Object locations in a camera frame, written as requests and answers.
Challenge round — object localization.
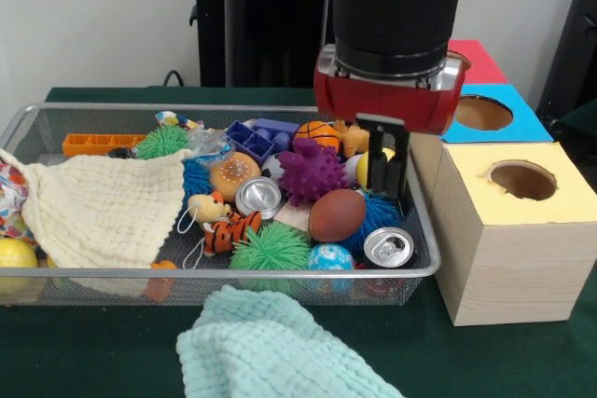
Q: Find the purple spiky ball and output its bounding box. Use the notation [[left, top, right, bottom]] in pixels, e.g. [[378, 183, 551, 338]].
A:
[[278, 137, 349, 205]]

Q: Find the orange tiger plush toy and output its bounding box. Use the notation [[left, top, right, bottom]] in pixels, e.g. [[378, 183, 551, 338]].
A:
[[201, 210, 264, 255]]

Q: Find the black cable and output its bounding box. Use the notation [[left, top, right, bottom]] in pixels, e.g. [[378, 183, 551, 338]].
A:
[[163, 69, 187, 89]]

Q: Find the silver drink can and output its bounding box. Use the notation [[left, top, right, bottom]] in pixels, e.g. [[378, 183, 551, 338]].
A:
[[364, 226, 415, 268]]

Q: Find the plain yellow ball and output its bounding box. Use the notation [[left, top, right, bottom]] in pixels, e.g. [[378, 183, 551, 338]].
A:
[[0, 238, 40, 298]]

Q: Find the brown toy football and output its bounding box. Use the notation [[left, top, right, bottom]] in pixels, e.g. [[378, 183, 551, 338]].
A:
[[309, 187, 367, 243]]

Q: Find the green spiky ball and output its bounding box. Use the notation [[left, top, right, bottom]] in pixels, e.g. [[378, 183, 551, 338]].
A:
[[230, 223, 312, 296]]

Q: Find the cream knitted cloth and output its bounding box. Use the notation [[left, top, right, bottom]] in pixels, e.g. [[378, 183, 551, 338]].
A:
[[0, 148, 192, 273]]

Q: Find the orange plastic tray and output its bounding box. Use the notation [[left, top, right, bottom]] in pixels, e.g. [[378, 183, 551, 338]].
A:
[[62, 133, 146, 157]]

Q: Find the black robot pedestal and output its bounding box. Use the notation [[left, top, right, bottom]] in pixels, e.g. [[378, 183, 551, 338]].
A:
[[180, 0, 337, 89]]

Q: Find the wooden box with three holes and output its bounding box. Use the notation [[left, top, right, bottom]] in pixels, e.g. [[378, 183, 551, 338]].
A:
[[409, 39, 597, 326]]

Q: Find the shallow wire mesh bin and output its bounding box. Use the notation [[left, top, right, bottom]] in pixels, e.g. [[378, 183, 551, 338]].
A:
[[0, 103, 441, 308]]

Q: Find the yellow smiley face ball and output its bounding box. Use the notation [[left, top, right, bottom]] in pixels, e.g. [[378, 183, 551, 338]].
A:
[[356, 147, 397, 190]]

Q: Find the blue globe ball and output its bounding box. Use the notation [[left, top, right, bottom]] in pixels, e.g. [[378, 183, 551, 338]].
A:
[[308, 243, 355, 295]]

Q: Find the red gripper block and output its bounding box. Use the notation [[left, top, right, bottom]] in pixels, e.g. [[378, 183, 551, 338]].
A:
[[313, 44, 467, 201]]

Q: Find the mint green knitted cloth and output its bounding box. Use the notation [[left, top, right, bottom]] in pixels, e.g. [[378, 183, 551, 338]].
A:
[[177, 284, 402, 398]]

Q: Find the orange toy basketball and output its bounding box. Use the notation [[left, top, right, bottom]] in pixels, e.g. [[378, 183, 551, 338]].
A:
[[295, 119, 344, 151]]

